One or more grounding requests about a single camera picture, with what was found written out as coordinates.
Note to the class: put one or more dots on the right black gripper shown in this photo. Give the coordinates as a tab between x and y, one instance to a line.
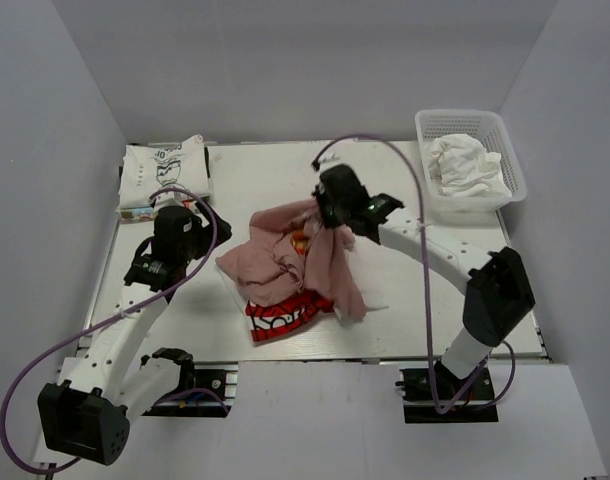
331	221

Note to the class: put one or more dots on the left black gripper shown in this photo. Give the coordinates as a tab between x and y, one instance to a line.
205	232

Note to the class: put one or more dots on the pink t-shirt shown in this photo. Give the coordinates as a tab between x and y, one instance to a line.
288	251

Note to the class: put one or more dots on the white red print t-shirt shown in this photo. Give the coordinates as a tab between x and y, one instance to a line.
300	311

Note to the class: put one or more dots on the plain white t-shirt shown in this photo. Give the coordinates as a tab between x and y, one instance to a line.
463	167

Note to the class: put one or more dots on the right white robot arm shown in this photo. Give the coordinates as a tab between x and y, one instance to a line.
495	285

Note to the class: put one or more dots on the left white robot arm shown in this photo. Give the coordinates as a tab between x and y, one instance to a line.
88	414

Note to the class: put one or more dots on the folded colourful cartoon t-shirt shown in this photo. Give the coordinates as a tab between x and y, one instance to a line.
149	213

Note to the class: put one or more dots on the folded white cartoon t-shirt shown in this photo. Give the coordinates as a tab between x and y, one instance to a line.
147	169

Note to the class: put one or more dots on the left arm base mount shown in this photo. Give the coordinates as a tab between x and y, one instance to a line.
212	394

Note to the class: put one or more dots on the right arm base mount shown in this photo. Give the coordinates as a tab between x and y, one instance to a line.
418	405

